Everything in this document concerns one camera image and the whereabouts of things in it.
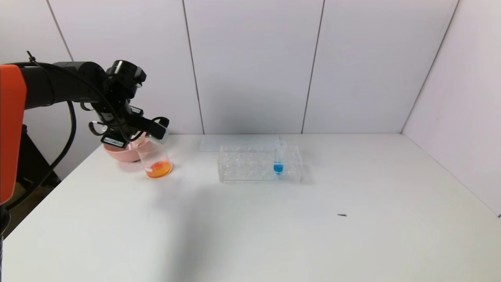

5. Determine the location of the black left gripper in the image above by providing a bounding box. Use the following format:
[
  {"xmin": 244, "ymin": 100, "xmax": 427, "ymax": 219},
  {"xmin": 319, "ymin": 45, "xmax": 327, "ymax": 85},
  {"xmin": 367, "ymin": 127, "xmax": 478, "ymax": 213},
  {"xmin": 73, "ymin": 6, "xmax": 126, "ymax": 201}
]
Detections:
[{"xmin": 100, "ymin": 107, "xmax": 134, "ymax": 148}]

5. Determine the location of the test tube with yellow pigment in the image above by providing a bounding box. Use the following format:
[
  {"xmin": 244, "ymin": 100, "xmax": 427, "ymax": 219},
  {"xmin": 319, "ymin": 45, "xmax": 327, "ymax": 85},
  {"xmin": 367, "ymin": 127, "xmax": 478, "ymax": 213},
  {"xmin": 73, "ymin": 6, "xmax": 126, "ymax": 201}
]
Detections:
[{"xmin": 135, "ymin": 127, "xmax": 169, "ymax": 148}]

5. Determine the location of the clear glass beaker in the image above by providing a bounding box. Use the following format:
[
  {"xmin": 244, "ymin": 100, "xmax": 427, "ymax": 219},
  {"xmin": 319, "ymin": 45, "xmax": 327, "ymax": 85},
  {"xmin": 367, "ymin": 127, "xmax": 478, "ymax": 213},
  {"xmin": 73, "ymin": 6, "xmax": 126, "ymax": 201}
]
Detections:
[{"xmin": 135, "ymin": 135, "xmax": 173, "ymax": 179}]

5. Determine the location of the clear acrylic test tube rack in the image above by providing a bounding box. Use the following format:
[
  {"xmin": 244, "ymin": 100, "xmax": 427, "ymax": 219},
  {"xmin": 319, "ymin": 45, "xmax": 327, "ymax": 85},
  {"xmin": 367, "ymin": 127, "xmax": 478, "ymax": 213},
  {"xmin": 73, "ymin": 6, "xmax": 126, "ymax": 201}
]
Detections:
[{"xmin": 218, "ymin": 144, "xmax": 304, "ymax": 184}]

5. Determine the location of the test tube with blue pigment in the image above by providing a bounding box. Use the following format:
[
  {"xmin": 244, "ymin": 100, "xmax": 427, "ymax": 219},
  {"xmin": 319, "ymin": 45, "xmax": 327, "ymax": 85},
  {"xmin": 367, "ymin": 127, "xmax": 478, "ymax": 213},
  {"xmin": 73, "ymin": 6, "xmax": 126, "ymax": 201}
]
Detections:
[{"xmin": 273, "ymin": 137, "xmax": 287, "ymax": 175}]

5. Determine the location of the pink plastic bowl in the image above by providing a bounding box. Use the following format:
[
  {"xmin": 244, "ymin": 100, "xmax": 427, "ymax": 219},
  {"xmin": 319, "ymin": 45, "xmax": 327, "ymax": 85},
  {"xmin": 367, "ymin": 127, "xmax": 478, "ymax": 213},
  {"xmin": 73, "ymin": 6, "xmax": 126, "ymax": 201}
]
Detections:
[{"xmin": 103, "ymin": 133, "xmax": 154, "ymax": 163}]

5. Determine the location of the white paper sheet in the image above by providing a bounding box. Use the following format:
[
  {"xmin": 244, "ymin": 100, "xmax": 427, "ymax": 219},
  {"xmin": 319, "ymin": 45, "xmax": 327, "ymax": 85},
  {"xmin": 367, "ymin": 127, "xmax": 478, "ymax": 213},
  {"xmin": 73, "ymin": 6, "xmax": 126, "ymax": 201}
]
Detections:
[{"xmin": 199, "ymin": 136, "xmax": 281, "ymax": 152}]

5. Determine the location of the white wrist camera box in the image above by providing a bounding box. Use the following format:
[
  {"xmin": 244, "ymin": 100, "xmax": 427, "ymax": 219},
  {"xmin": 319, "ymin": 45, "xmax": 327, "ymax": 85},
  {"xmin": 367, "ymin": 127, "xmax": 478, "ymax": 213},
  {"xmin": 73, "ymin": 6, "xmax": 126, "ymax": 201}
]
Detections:
[{"xmin": 101, "ymin": 134, "xmax": 128, "ymax": 149}]

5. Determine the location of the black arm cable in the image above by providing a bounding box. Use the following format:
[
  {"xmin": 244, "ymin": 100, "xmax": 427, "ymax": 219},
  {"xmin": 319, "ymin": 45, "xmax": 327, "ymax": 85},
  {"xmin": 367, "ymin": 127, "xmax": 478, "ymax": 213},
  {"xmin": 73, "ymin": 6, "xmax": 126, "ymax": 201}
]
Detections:
[{"xmin": 6, "ymin": 50, "xmax": 130, "ymax": 210}]

